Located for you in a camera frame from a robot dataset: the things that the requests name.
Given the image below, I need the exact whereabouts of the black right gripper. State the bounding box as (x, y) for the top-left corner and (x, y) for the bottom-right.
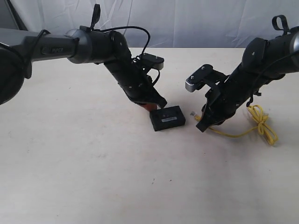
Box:
(196, 88), (241, 132)

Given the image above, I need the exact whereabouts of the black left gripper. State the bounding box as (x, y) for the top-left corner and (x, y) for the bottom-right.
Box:
(123, 81), (167, 112)

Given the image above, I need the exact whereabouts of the small black box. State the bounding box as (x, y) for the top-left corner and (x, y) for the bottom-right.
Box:
(149, 105), (186, 131)

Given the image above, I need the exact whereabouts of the yellow ethernet cable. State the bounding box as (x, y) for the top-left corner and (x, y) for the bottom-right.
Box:
(190, 104), (279, 147)

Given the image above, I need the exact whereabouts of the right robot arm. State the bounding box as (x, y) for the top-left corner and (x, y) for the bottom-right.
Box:
(196, 33), (299, 132)

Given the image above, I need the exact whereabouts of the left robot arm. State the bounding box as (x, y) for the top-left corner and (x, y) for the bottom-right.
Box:
(0, 26), (167, 111)

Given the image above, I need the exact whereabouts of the white backdrop curtain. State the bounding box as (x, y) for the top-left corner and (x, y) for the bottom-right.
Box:
(12, 0), (299, 48)

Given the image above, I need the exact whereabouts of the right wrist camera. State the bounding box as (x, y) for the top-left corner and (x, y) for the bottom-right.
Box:
(185, 64), (213, 92)

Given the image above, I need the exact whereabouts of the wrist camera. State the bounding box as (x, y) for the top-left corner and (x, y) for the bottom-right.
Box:
(141, 53), (164, 70)
(185, 64), (213, 92)

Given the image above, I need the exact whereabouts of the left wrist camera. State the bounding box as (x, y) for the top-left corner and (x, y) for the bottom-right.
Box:
(141, 53), (164, 70)

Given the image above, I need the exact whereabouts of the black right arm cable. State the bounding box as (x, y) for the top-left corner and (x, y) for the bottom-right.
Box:
(247, 14), (299, 103)

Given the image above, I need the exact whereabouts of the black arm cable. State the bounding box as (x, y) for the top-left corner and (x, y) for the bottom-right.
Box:
(90, 3), (162, 82)
(247, 14), (299, 103)

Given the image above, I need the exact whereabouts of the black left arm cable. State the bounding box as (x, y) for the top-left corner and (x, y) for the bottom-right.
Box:
(90, 3), (162, 82)

